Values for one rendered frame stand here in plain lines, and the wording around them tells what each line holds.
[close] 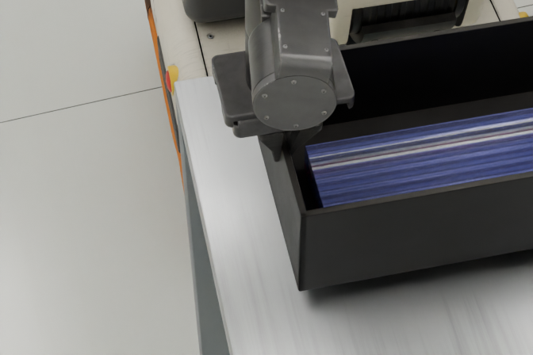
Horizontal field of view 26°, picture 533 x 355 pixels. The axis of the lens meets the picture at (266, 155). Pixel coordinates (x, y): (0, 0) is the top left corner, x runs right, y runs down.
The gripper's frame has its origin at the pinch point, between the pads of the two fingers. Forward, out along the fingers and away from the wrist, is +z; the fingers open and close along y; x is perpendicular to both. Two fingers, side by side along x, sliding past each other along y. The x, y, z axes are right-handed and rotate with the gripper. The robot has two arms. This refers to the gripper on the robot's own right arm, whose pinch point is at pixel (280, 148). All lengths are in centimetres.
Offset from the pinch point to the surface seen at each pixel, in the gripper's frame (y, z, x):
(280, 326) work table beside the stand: -2.1, 11.5, -10.2
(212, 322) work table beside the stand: -5, 54, 16
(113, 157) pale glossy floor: -13, 92, 75
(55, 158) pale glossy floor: -24, 92, 77
